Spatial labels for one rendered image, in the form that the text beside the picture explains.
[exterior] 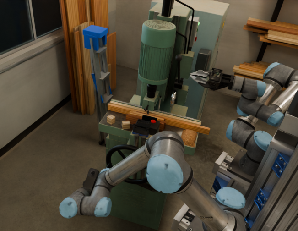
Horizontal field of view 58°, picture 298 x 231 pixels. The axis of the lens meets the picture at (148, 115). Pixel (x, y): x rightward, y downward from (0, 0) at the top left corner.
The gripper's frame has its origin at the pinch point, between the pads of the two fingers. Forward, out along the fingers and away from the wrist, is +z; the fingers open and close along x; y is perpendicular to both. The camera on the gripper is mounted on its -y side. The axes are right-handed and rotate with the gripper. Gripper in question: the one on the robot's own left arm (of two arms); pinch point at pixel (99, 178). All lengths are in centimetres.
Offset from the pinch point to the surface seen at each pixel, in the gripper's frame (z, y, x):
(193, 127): 38, -33, 41
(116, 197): 58, 33, -1
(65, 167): 99, 38, -64
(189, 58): 35, -73, 28
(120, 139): 29.4, -16.4, -0.9
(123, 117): 36.0, -29.2, -3.9
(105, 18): 192, -121, -92
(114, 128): 25.7, -22.8, -5.1
